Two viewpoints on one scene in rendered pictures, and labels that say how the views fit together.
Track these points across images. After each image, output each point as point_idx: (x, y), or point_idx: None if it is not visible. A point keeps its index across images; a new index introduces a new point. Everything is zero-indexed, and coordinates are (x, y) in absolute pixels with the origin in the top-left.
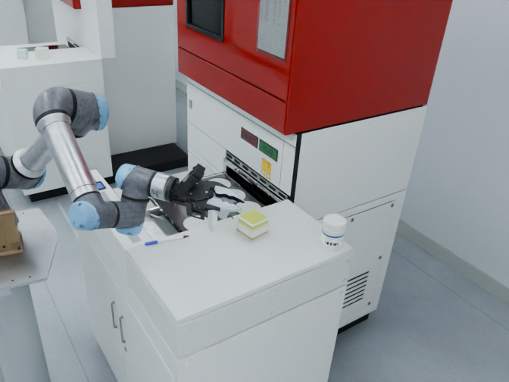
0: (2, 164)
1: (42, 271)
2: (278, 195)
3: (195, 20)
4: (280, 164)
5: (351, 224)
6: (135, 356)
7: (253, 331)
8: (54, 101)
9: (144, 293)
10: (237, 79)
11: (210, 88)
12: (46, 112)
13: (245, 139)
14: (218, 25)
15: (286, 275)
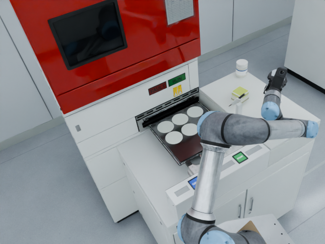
0: (216, 227)
1: (267, 218)
2: (191, 94)
3: (79, 57)
4: (188, 77)
5: None
6: (263, 199)
7: None
8: (254, 118)
9: (288, 146)
10: (151, 59)
11: (119, 89)
12: (266, 123)
13: (155, 91)
14: (114, 40)
15: None
